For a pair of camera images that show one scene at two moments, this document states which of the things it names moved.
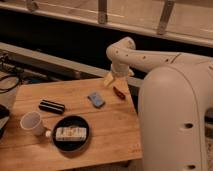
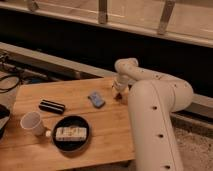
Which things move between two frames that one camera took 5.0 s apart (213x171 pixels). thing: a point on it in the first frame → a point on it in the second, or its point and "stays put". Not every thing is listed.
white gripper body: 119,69 → 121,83
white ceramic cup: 32,123 stays put
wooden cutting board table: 61,124 stays put
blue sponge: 96,100 stays put
